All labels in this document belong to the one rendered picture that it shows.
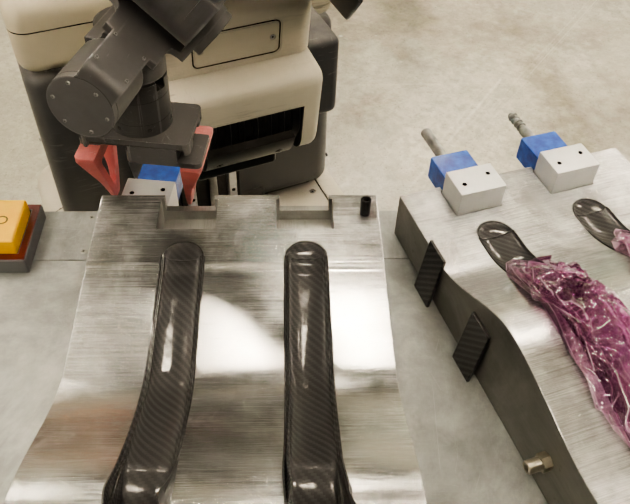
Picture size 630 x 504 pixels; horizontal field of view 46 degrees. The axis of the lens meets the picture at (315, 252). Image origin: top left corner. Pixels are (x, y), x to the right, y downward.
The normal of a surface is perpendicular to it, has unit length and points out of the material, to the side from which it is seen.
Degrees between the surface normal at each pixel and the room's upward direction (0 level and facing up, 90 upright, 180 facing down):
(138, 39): 40
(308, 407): 23
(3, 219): 0
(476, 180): 0
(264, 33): 98
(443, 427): 0
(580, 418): 16
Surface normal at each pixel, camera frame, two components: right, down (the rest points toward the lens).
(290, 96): 0.40, 0.77
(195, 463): 0.01, -0.92
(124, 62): 0.62, -0.35
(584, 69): 0.03, -0.67
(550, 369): 0.10, -0.49
